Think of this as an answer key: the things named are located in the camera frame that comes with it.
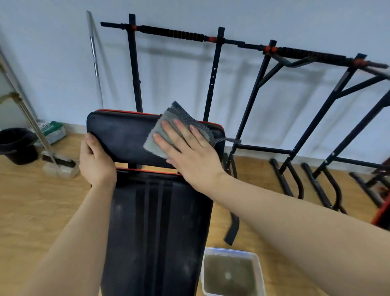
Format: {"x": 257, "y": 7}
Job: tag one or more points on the person's right hand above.
{"x": 198, "y": 164}

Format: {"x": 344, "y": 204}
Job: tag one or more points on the person's left hand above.
{"x": 96, "y": 167}

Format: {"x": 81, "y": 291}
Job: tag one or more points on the person's right thumb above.
{"x": 174, "y": 164}

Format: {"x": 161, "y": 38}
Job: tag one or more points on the person's left thumb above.
{"x": 93, "y": 143}

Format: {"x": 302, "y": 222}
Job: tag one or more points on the person's right middle finger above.
{"x": 172, "y": 132}

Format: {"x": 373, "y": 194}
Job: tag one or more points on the person's right little finger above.
{"x": 201, "y": 137}

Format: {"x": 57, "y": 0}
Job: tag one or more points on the grey cleaning cloth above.
{"x": 154, "y": 146}

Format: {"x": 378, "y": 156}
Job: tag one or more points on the black padded weight bench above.
{"x": 155, "y": 231}

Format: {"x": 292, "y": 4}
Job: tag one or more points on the person's left forearm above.
{"x": 70, "y": 244}

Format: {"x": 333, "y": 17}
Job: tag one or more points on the person's right forearm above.
{"x": 298, "y": 237}

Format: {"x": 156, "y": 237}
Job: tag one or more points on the green and white bag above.
{"x": 53, "y": 132}

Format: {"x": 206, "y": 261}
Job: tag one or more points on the clear plastic dustpan box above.
{"x": 62, "y": 173}

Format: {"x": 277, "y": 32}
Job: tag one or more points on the black pull-up bar stand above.
{"x": 134, "y": 70}
{"x": 353, "y": 134}
{"x": 317, "y": 112}

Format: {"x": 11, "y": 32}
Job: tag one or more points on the black bucket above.
{"x": 16, "y": 146}

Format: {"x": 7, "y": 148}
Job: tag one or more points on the silver barbell bar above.
{"x": 94, "y": 58}

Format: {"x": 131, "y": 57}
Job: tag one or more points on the clear tub of dirty water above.
{"x": 231, "y": 274}

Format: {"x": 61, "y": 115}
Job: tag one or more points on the red and black equipment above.
{"x": 382, "y": 215}

